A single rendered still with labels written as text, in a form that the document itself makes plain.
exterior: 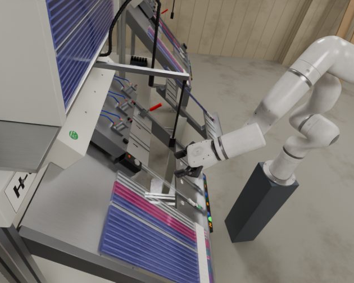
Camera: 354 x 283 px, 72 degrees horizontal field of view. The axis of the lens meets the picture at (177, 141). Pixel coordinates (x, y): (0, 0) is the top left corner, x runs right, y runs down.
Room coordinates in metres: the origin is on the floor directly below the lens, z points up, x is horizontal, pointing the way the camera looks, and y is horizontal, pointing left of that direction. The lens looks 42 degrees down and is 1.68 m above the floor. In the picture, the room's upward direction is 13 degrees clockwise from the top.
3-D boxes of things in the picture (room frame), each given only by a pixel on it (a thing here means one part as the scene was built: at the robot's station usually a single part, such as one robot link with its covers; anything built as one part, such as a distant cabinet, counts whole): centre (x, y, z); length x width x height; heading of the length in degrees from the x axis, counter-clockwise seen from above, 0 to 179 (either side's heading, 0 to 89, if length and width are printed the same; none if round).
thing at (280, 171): (1.01, -0.62, 0.79); 0.19 x 0.19 x 0.18
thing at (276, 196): (1.01, -0.62, 0.35); 0.18 x 0.18 x 0.70; 19
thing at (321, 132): (0.99, -0.64, 1.00); 0.19 x 0.12 x 0.24; 43
